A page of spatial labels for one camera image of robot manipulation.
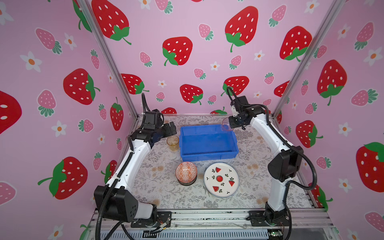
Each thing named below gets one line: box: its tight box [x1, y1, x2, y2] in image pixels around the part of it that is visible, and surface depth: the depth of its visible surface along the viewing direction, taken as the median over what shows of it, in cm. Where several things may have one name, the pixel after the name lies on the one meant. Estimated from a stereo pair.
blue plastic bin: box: [179, 124, 239, 162], surface depth 109 cm
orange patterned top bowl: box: [175, 161, 198, 183], surface depth 83 cm
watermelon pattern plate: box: [204, 162, 240, 198], surface depth 86 cm
